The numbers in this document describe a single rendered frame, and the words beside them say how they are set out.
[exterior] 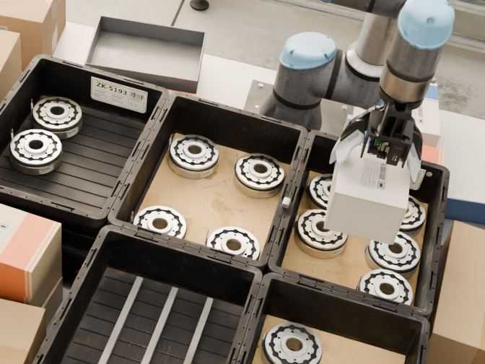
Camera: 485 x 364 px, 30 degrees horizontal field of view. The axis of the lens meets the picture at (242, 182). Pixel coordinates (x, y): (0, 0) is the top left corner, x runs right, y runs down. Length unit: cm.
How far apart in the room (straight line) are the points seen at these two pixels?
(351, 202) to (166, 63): 91
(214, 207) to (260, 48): 188
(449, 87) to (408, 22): 239
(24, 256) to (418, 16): 77
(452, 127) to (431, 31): 107
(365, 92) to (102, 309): 77
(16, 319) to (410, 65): 77
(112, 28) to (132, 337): 98
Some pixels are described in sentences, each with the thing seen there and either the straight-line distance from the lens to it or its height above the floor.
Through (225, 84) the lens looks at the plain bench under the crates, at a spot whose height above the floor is 70.
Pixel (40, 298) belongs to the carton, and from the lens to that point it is 169.
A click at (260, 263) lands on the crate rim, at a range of 161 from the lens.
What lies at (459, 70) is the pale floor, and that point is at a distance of 381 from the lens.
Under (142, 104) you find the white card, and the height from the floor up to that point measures 88.
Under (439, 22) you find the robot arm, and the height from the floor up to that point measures 146.
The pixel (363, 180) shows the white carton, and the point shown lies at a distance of 150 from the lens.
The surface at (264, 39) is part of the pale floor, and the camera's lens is 369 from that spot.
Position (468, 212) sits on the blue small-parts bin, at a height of 73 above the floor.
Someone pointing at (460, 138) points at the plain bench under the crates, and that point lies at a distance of 235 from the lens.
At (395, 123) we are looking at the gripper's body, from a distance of 140.
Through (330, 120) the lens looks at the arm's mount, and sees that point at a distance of 221.
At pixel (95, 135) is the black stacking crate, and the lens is 194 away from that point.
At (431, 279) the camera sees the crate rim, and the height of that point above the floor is 92.
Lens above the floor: 215
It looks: 45 degrees down
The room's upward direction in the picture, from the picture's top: 11 degrees clockwise
